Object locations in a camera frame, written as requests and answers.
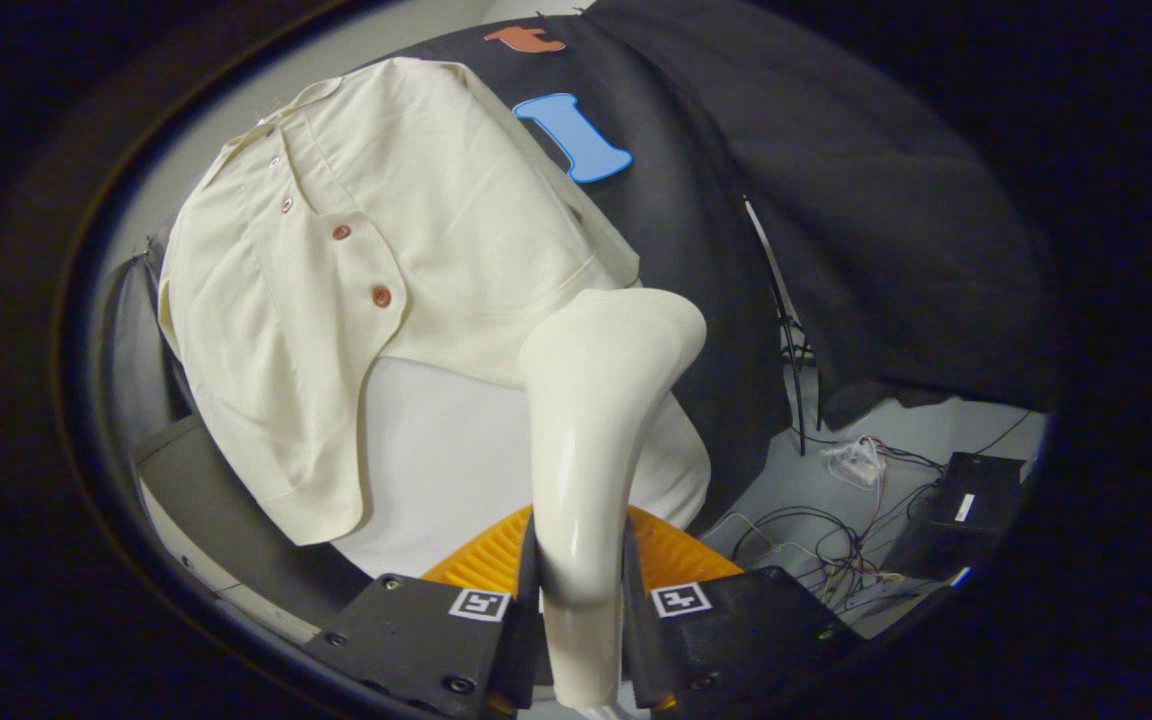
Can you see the white mannequin torso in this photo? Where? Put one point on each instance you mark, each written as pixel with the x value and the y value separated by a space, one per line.
pixel 446 460

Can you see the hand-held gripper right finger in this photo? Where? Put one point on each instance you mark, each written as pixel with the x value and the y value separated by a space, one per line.
pixel 636 640

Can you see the cream button-up shirt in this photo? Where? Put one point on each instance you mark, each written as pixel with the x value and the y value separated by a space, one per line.
pixel 436 200

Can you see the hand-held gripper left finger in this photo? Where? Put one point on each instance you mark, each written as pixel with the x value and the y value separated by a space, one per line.
pixel 521 640

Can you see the small white adapter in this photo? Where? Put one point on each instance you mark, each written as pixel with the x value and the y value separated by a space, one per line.
pixel 856 462

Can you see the black electronics box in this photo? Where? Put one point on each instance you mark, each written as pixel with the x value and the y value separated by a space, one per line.
pixel 966 510

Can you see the white garment steamer head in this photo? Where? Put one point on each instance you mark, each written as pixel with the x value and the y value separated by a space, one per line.
pixel 591 450

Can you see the thin dark pole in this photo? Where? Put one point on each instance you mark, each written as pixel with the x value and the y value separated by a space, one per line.
pixel 781 320

